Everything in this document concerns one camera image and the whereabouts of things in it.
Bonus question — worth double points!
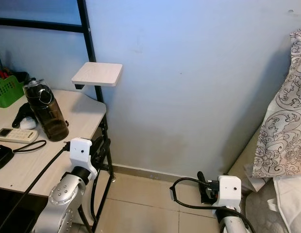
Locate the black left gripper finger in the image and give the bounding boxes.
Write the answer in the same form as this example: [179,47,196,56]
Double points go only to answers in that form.
[96,136,113,156]

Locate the dark translucent water bottle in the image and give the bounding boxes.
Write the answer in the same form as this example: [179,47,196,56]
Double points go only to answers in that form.
[23,78,70,143]

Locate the small light wooden shelf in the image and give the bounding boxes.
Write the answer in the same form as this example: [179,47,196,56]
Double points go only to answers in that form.
[71,62,124,90]

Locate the small white round object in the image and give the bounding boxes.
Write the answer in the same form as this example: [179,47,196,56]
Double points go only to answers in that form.
[19,116,37,130]

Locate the white quilted mattress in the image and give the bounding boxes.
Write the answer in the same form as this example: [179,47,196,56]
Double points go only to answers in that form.
[243,176,301,233]

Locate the white remote control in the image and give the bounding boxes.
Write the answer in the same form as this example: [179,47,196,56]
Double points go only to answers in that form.
[0,127,40,144]

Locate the white black patterned quilt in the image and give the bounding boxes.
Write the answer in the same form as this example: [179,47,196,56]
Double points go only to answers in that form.
[251,27,301,179]

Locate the green plastic basket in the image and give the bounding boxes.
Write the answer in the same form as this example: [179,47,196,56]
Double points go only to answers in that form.
[0,75,26,108]

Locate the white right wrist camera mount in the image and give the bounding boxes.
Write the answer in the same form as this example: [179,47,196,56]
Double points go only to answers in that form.
[217,175,243,208]

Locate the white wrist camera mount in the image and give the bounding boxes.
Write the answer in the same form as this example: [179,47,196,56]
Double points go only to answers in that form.
[217,175,243,208]
[68,137,93,170]

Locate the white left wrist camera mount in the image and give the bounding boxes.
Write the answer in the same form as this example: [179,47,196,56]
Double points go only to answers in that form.
[68,137,93,170]

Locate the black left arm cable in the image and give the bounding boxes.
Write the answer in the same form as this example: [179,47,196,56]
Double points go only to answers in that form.
[0,141,71,233]

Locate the black pouch with strap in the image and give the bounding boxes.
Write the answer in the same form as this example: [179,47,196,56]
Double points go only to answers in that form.
[0,139,48,171]

